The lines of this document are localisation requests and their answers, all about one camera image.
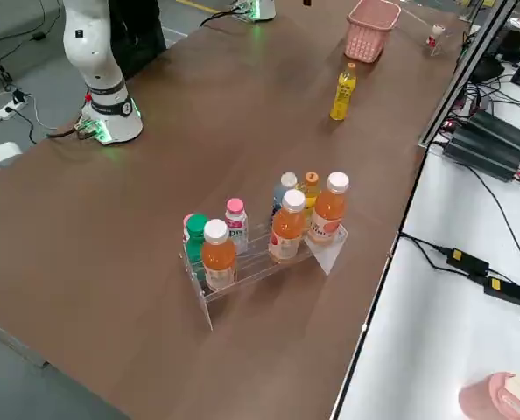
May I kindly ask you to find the aluminium table rail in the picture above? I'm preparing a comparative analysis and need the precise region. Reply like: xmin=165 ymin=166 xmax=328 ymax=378
xmin=417 ymin=0 xmax=520 ymax=148

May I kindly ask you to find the yellow drink bottle orange cap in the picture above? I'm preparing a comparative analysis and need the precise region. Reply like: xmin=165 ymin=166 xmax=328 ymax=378
xmin=301 ymin=171 xmax=321 ymax=220
xmin=328 ymin=62 xmax=358 ymax=122

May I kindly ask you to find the black power adapter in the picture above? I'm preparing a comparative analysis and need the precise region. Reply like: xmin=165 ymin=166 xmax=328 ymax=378
xmin=446 ymin=247 xmax=491 ymax=277
xmin=482 ymin=275 xmax=520 ymax=306

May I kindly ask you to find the clear acrylic drinks tray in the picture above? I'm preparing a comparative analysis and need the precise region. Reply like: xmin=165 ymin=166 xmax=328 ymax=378
xmin=179 ymin=223 xmax=349 ymax=333

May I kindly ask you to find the person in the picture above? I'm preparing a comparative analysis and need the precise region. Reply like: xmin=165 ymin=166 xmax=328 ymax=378
xmin=109 ymin=0 xmax=167 ymax=80

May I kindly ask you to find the white power strip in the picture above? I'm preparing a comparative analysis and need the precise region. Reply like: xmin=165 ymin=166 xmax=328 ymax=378
xmin=0 ymin=98 xmax=28 ymax=120

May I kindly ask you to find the black power supply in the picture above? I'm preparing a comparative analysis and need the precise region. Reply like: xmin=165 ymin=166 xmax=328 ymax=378
xmin=442 ymin=129 xmax=520 ymax=183
xmin=467 ymin=108 xmax=520 ymax=154

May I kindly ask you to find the pink round container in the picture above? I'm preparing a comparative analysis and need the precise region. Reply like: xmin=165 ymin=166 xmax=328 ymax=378
xmin=457 ymin=371 xmax=520 ymax=420

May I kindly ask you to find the green bottle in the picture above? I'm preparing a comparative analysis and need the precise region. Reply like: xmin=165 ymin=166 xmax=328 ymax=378
xmin=185 ymin=213 xmax=209 ymax=281

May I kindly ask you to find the orange juice bottle white cap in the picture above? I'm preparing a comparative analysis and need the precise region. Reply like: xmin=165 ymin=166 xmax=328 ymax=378
xmin=200 ymin=218 xmax=238 ymax=292
xmin=268 ymin=188 xmax=307 ymax=264
xmin=306 ymin=171 xmax=349 ymax=246

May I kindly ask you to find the red white yogurt bottle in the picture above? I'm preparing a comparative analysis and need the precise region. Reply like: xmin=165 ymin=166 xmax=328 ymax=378
xmin=425 ymin=24 xmax=446 ymax=47

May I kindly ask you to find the pink plastic basket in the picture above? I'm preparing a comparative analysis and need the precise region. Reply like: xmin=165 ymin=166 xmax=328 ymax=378
xmin=344 ymin=0 xmax=402 ymax=63

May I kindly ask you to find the blue drink bottle white cap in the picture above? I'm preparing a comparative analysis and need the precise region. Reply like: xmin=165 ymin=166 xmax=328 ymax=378
xmin=271 ymin=171 xmax=299 ymax=231

